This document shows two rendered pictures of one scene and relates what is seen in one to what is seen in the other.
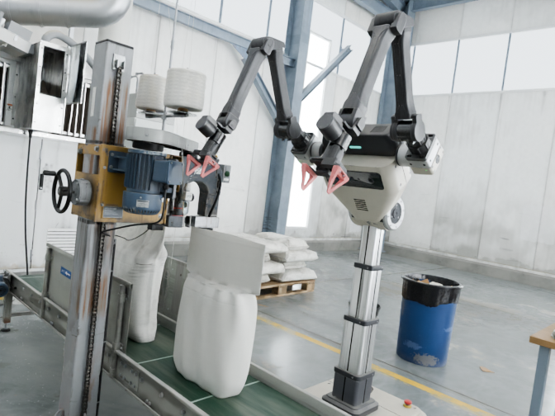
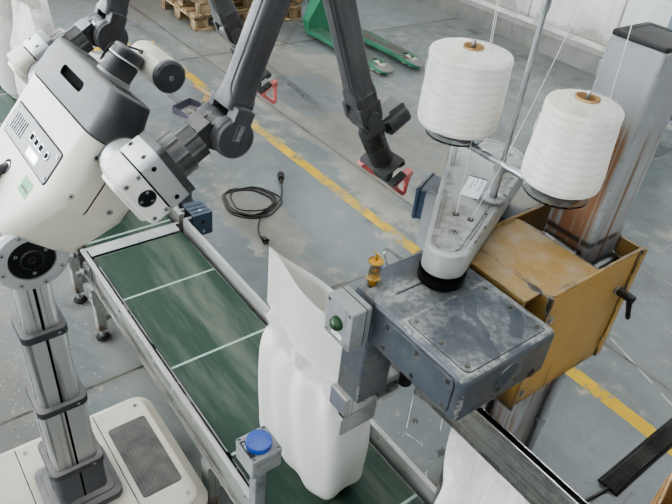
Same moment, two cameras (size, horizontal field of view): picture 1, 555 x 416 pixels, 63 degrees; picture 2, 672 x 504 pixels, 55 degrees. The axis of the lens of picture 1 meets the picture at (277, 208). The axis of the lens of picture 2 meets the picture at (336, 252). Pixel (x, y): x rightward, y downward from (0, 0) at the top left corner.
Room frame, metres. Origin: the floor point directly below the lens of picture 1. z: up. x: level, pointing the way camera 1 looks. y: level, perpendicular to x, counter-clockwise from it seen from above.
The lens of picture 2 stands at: (3.17, 0.35, 2.08)
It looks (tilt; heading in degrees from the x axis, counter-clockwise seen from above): 36 degrees down; 185
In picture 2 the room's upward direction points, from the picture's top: 7 degrees clockwise
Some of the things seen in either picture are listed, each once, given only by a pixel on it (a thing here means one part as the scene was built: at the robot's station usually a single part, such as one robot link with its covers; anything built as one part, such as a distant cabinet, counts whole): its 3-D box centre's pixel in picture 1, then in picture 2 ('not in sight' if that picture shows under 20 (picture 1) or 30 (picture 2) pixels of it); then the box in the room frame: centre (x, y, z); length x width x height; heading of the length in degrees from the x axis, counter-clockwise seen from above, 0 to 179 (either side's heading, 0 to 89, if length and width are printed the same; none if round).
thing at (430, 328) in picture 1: (426, 319); not in sight; (3.66, -1.32, 0.32); 0.51 x 0.48 x 0.65; 136
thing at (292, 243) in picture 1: (280, 241); not in sight; (5.65, -0.08, 0.56); 0.67 x 0.43 x 0.15; 46
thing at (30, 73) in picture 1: (40, 89); not in sight; (3.90, 2.13, 1.82); 0.51 x 0.27 x 0.71; 46
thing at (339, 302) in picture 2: (222, 173); (347, 318); (2.29, 0.30, 1.29); 0.08 x 0.05 x 0.09; 46
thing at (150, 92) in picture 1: (152, 92); (572, 141); (2.10, 0.63, 1.61); 0.15 x 0.14 x 0.17; 46
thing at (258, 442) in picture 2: not in sight; (258, 443); (2.27, 0.13, 0.84); 0.06 x 0.06 x 0.02
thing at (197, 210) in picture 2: not in sight; (185, 208); (0.69, -0.64, 0.35); 0.30 x 0.15 x 0.15; 46
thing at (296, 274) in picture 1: (288, 273); not in sight; (5.49, -0.24, 0.20); 0.67 x 0.43 x 0.15; 136
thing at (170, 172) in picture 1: (168, 175); (432, 203); (1.77, 0.44, 1.25); 0.10 x 0.08 x 0.12; 161
